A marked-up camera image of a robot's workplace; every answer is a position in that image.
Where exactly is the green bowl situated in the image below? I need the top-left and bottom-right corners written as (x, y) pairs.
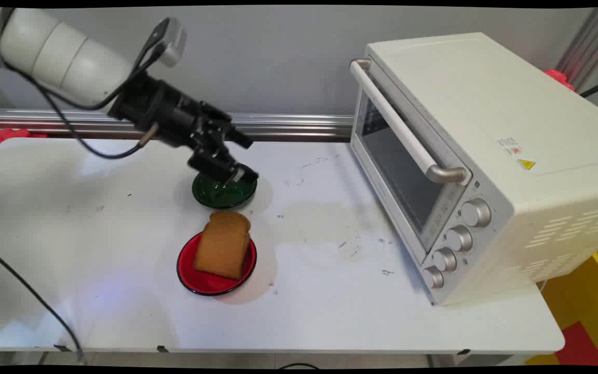
top-left (192, 164), bottom-right (258, 210)

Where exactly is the red floor mat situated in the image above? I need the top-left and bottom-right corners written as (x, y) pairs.
top-left (555, 321), bottom-right (598, 367)

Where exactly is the silver oven knob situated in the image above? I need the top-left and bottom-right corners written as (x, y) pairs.
top-left (422, 265), bottom-right (445, 290)
top-left (445, 225), bottom-right (473, 252)
top-left (460, 198), bottom-right (492, 228)
top-left (432, 247), bottom-right (458, 272)

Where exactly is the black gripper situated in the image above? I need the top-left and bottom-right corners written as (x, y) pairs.
top-left (108, 70), bottom-right (260, 185)

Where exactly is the cream toaster oven body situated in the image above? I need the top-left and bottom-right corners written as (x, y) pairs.
top-left (351, 32), bottom-right (598, 306)

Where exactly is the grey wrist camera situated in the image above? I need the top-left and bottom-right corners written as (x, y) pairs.
top-left (151, 17), bottom-right (188, 68)

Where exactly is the red plate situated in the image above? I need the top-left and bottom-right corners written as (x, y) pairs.
top-left (176, 231), bottom-right (257, 297)

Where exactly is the yellow floor mat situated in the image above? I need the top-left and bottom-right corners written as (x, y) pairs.
top-left (525, 239), bottom-right (598, 366)

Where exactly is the oven door with handle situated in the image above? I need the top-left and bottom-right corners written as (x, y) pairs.
top-left (350, 58), bottom-right (473, 265)

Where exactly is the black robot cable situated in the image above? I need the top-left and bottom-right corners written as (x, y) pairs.
top-left (0, 21), bottom-right (175, 159)

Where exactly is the aluminium post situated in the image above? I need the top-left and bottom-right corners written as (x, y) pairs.
top-left (556, 7), bottom-right (598, 92)

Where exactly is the red plastic object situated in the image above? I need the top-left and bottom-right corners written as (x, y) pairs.
top-left (544, 69), bottom-right (575, 92)

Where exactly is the aluminium rail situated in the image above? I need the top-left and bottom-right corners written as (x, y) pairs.
top-left (0, 108), bottom-right (355, 142)

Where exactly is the brown toast slice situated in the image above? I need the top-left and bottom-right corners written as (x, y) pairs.
top-left (193, 210), bottom-right (252, 280)

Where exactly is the long black cable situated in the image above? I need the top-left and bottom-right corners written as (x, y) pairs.
top-left (0, 244), bottom-right (85, 365)

